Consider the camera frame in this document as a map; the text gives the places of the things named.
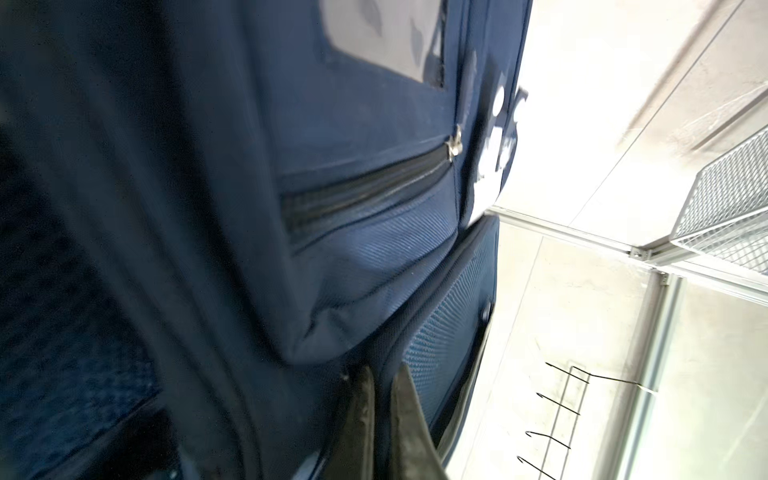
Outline navy blue student backpack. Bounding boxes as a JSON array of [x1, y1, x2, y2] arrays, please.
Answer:
[[1, 1, 532, 479]]

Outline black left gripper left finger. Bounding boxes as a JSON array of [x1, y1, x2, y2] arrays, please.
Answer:
[[321, 366, 376, 480]]

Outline white wire mesh basket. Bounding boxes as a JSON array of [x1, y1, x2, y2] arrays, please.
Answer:
[[670, 128, 767, 275]]

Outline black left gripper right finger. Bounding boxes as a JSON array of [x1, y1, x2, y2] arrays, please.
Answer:
[[389, 363, 448, 480]]

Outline black wire hook rack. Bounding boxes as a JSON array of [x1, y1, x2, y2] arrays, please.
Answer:
[[517, 361, 658, 480]]

